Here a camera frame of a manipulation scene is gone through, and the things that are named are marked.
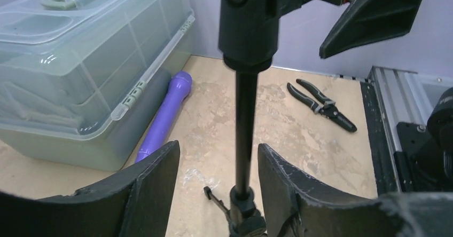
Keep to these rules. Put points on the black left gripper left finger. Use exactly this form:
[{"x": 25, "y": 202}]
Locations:
[{"x": 135, "y": 201}]

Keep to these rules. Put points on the black tripod microphone stand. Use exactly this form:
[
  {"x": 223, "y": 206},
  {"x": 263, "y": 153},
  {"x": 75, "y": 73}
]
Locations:
[{"x": 248, "y": 40}]

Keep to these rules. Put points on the black pliers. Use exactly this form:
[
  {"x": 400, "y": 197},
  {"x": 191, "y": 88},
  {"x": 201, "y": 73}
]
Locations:
[{"x": 325, "y": 107}]

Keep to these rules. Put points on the translucent green storage box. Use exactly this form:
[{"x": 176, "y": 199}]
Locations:
[{"x": 82, "y": 79}]

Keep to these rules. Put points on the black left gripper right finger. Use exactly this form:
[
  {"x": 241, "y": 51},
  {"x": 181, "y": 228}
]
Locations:
[{"x": 297, "y": 204}]

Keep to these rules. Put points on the purple microphone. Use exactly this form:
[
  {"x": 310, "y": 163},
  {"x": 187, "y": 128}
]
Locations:
[{"x": 179, "y": 88}]

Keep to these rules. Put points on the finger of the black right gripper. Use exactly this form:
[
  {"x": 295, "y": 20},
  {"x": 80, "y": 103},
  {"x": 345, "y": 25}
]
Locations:
[{"x": 369, "y": 21}]

